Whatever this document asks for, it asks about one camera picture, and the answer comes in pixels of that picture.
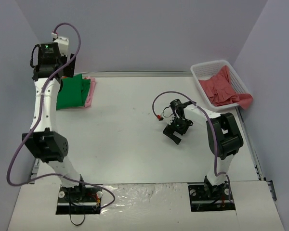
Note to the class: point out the folded pink t shirt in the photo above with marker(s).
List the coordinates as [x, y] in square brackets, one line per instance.
[89, 98]

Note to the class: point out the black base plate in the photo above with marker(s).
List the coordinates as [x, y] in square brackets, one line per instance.
[201, 202]
[78, 201]

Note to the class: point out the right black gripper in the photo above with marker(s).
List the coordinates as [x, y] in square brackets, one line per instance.
[173, 131]

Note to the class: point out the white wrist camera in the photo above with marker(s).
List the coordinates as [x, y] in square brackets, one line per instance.
[63, 43]
[166, 119]

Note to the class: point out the green t shirt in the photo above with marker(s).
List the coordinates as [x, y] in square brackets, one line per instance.
[74, 92]

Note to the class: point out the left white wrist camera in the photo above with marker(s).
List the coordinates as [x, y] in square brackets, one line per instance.
[63, 43]

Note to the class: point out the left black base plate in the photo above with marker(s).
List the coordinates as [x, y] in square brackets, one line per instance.
[78, 201]

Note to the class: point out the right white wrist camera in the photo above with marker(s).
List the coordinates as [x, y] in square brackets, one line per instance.
[166, 119]

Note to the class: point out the white plastic basket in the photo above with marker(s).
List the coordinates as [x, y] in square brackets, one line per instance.
[204, 71]

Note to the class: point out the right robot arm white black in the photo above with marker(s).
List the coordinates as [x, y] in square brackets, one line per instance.
[224, 139]

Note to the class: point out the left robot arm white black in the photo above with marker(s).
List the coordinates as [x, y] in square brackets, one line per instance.
[45, 143]

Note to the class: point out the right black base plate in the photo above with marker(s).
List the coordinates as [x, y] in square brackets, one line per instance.
[201, 202]

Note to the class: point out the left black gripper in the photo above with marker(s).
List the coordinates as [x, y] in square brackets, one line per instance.
[70, 66]

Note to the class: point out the red t shirt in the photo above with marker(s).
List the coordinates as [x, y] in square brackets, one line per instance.
[220, 92]

